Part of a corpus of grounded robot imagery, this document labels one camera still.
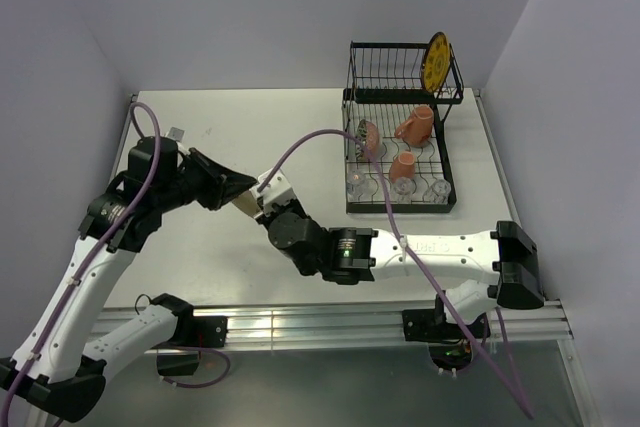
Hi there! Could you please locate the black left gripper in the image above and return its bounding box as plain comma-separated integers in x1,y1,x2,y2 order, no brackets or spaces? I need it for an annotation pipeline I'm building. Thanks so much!
155,147,255,213

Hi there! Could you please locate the beige floral plate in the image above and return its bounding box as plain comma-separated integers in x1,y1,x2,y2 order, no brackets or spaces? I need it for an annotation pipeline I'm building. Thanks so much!
232,190,262,219

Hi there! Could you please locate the clear glass cup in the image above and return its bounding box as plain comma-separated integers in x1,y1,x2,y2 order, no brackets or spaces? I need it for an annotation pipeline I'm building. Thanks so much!
346,168,371,202
392,177,415,204
423,179,452,205

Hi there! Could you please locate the black white patterned bowl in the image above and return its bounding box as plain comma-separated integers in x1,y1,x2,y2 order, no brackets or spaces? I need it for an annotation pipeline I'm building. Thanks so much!
355,119,380,162

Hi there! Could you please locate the small pink cup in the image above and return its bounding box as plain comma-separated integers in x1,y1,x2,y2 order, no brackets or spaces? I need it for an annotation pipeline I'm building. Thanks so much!
389,151,416,184

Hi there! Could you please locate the large pink floral mug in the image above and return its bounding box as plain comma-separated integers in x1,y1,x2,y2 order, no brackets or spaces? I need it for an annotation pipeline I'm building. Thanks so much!
394,104,434,148

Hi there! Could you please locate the yellow patterned plate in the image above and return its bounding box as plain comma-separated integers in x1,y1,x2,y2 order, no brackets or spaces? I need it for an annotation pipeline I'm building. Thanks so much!
421,32,450,94

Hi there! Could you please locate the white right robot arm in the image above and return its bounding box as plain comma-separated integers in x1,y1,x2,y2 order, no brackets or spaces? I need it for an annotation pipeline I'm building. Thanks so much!
251,172,545,340

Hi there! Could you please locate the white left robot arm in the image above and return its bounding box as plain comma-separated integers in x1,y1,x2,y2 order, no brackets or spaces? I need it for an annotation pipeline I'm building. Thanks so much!
1,137,257,422

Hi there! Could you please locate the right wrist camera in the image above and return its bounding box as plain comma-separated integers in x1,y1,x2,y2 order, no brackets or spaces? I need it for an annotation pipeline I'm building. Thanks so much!
254,170,296,215

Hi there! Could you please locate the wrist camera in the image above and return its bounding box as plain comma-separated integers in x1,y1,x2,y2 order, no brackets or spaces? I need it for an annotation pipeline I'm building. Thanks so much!
165,127,190,156
254,170,296,215

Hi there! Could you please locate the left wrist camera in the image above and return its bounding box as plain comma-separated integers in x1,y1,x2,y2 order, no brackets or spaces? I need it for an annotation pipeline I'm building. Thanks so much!
165,127,190,156

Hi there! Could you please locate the aluminium mounting rail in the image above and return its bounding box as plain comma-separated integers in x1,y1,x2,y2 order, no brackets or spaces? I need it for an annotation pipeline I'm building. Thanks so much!
89,296,574,356

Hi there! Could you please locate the black wire dish rack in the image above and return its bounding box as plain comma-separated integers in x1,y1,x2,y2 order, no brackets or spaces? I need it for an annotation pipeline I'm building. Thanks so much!
341,32,464,214

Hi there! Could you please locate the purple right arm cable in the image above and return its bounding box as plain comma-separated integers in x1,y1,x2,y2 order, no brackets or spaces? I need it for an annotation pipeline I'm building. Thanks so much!
257,129,535,421

